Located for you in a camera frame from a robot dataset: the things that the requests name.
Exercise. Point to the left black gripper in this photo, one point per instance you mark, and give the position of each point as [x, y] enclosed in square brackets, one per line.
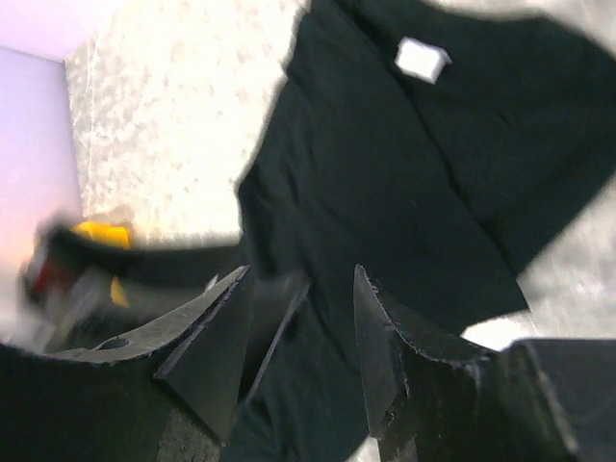
[73, 299]

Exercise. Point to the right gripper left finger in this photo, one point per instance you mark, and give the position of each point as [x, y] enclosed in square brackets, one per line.
[118, 374]

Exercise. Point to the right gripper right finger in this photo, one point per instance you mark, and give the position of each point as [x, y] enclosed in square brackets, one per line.
[407, 362]

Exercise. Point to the black t-shirt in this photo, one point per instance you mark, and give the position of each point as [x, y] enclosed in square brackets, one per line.
[442, 153]

